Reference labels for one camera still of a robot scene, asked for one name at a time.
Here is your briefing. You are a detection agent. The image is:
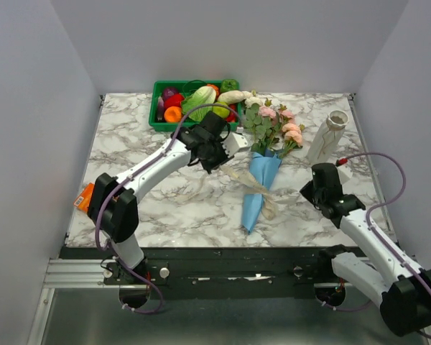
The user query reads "beige printed ribbon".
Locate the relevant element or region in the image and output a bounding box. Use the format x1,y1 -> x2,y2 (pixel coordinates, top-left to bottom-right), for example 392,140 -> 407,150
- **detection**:
163,165 -> 297,226

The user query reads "blue wrapping paper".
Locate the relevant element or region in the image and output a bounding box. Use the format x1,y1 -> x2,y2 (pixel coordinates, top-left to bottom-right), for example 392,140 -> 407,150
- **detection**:
241,149 -> 282,234

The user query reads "pink artificial flower bouquet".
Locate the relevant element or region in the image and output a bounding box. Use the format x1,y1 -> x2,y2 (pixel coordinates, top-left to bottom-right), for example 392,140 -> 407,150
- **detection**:
242,98 -> 305,159

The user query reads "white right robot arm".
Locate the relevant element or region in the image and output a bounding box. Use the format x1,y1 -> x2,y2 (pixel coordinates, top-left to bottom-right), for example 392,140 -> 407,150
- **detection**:
300,162 -> 431,336

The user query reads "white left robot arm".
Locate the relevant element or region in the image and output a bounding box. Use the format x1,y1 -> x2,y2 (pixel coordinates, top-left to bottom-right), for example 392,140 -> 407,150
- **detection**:
87,111 -> 247,284

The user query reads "white ribbed vase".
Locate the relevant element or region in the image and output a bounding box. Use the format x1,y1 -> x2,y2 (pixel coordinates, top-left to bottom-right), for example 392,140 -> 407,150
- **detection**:
306,110 -> 348,165

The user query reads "green toy lime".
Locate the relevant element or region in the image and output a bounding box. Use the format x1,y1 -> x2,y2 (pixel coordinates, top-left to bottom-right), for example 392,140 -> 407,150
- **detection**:
211,102 -> 231,119

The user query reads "red toy chili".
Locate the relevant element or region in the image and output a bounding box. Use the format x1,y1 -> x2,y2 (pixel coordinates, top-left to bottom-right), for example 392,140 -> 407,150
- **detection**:
226,104 -> 237,123

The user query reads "orange toy fruit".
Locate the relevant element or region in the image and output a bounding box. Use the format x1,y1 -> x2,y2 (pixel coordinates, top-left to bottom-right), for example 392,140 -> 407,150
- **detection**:
164,106 -> 183,123

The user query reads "green toy cabbage leaf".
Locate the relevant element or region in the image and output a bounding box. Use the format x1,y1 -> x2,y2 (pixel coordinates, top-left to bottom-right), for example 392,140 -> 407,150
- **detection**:
181,86 -> 217,122

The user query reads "beige toy potato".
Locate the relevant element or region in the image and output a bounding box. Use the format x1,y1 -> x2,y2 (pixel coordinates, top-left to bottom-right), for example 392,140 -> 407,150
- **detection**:
217,90 -> 245,105

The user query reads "red toy pepper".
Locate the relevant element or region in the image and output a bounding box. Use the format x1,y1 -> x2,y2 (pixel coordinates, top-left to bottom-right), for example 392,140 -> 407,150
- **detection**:
164,93 -> 185,109

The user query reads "green plastic basket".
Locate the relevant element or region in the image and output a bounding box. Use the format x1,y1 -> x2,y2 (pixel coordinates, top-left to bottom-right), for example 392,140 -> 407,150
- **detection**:
149,80 -> 242,132

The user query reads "purple toy eggplant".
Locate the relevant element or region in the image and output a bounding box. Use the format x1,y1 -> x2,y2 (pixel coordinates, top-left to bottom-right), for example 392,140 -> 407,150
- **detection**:
155,96 -> 165,122

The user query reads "orange toy carrot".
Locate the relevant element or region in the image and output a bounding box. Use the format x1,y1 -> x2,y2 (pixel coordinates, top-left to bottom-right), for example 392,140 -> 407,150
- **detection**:
206,83 -> 220,98

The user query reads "green toy bell pepper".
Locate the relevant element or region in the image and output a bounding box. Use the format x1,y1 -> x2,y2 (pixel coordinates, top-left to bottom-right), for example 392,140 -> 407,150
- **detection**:
219,79 -> 239,93

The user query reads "purple toy onion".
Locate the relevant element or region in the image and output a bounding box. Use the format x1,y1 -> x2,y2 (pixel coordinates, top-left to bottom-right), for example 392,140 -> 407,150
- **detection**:
161,86 -> 179,101

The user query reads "orange snack box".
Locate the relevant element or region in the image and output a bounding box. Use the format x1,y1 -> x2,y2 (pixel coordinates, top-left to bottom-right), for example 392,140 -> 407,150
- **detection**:
73,183 -> 94,213

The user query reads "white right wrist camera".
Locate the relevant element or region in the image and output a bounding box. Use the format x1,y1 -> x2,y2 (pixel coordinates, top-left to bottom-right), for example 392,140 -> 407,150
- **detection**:
337,165 -> 353,185

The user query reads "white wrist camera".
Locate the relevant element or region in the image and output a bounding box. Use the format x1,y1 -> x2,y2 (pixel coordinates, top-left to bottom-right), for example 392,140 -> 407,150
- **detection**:
222,132 -> 251,157
337,165 -> 353,185

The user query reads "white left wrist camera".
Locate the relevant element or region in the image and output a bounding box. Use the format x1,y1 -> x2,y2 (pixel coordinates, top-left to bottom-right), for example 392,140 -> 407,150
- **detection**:
222,132 -> 251,157

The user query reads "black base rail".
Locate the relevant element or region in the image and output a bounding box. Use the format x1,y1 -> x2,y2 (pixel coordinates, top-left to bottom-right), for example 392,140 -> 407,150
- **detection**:
60,245 -> 351,305

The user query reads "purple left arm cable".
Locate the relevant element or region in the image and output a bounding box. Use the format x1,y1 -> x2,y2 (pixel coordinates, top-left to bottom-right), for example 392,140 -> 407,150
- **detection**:
94,103 -> 242,315

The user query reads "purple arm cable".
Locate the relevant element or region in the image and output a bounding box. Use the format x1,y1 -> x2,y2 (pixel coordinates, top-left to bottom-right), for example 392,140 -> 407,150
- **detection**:
94,103 -> 242,315
321,152 -> 431,341

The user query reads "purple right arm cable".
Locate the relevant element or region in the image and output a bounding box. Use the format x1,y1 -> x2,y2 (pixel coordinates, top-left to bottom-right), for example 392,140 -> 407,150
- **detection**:
321,152 -> 431,341

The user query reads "aluminium frame rail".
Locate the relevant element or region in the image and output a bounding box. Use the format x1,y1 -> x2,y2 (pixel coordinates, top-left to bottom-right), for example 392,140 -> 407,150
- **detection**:
43,259 -> 106,289

